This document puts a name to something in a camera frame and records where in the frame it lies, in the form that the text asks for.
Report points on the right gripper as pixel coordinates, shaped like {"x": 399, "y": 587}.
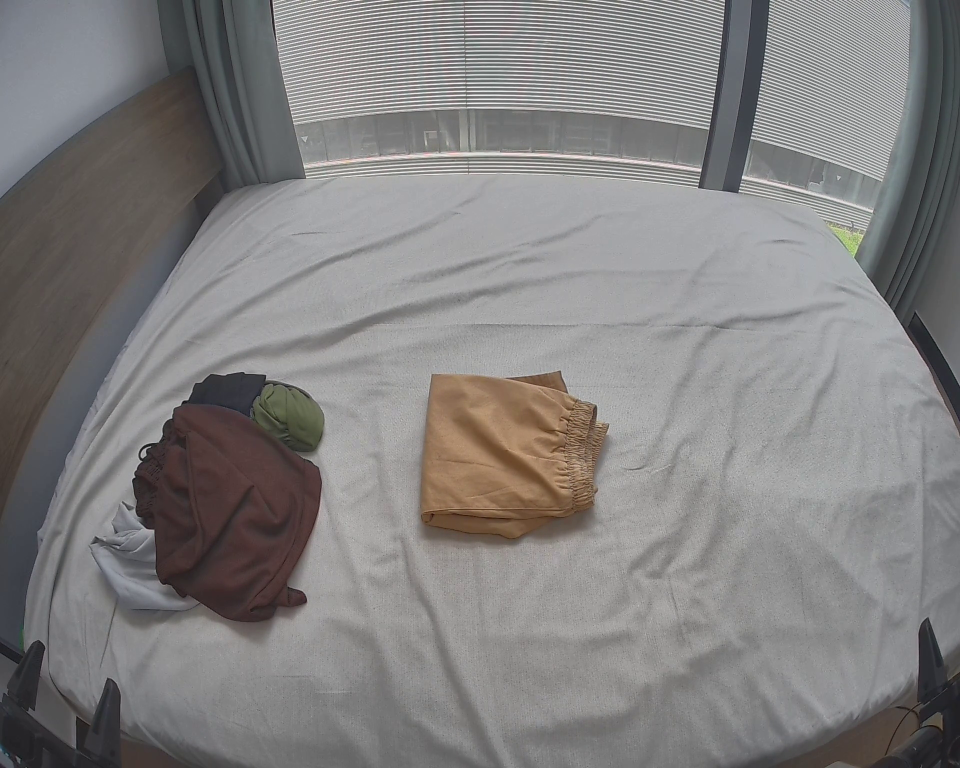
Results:
{"x": 943, "y": 716}

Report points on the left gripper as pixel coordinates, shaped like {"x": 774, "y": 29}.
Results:
{"x": 19, "y": 739}

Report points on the brown garment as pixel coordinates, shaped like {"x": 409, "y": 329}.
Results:
{"x": 232, "y": 510}

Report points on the grey-green curtain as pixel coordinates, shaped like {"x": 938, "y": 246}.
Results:
{"x": 922, "y": 187}
{"x": 240, "y": 90}

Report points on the bed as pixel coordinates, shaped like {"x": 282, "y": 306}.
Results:
{"x": 525, "y": 262}

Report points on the window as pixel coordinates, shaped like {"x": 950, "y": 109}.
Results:
{"x": 487, "y": 75}

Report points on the tan shorts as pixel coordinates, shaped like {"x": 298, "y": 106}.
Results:
{"x": 487, "y": 450}

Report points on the white garment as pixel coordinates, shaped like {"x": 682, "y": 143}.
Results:
{"x": 135, "y": 570}

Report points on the black garment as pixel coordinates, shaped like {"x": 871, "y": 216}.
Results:
{"x": 225, "y": 390}

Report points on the green garment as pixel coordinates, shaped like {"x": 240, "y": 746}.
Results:
{"x": 292, "y": 420}

